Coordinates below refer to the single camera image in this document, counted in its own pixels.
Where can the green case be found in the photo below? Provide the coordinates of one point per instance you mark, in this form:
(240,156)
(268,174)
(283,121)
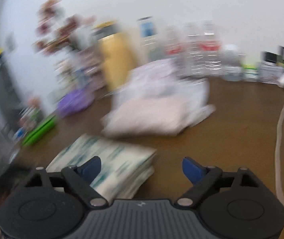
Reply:
(40,131)

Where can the purple tissue pack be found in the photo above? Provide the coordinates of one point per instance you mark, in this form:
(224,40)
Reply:
(75,101)

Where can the dried pink flower bouquet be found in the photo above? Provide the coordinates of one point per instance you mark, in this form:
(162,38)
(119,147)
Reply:
(56,31)

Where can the cream teal flower dress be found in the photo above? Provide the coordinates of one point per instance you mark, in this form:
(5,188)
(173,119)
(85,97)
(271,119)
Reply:
(124,167)

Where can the white round tin box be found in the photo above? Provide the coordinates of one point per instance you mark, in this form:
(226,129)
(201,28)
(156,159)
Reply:
(269,73)

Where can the black small box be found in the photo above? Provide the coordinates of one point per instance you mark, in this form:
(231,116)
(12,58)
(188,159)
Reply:
(270,57)

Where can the plastic water bottle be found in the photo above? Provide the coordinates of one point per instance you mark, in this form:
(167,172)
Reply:
(173,46)
(211,45)
(194,55)

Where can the right plastic water bottle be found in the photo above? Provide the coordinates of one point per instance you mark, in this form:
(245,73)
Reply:
(211,45)

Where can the yellow thermos jug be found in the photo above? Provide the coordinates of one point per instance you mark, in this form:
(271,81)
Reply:
(118,57)

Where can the pink fuzzy vase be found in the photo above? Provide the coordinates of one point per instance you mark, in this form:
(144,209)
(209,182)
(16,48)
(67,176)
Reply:
(90,64)

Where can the blue label glass bottle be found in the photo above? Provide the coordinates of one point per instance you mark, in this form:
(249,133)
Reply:
(148,37)

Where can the left plastic water bottle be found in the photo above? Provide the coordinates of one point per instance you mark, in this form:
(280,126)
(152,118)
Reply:
(173,46)

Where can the pink striped folded garment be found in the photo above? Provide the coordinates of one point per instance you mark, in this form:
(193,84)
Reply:
(145,116)

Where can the pink floral folded garment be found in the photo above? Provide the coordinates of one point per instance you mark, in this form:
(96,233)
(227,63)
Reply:
(153,78)

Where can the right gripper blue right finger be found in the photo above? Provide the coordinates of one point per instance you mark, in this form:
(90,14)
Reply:
(204,183)

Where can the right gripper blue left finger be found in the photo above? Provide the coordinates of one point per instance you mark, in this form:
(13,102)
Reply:
(79,179)

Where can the middle plastic water bottle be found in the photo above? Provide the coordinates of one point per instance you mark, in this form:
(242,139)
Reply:
(194,55)

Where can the green white small boxes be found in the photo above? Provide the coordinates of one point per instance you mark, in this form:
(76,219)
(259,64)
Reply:
(250,72)

